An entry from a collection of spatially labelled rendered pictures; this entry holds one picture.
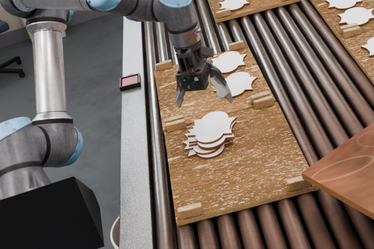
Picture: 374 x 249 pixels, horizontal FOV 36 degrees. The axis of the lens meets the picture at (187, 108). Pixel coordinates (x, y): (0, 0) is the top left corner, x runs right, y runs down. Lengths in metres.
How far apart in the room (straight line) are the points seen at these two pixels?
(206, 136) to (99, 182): 1.75
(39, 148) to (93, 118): 2.31
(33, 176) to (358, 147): 0.80
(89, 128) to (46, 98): 2.13
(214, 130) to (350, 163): 0.45
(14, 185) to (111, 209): 1.58
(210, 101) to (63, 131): 0.47
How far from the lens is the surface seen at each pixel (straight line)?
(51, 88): 1.68
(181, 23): 1.42
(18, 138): 1.56
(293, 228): 1.35
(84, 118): 3.93
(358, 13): 2.18
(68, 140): 1.66
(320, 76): 1.88
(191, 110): 1.80
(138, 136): 1.80
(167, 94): 1.93
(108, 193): 3.17
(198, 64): 1.50
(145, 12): 1.46
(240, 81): 1.87
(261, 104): 1.73
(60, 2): 1.49
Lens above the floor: 1.86
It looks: 31 degrees down
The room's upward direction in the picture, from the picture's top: 16 degrees counter-clockwise
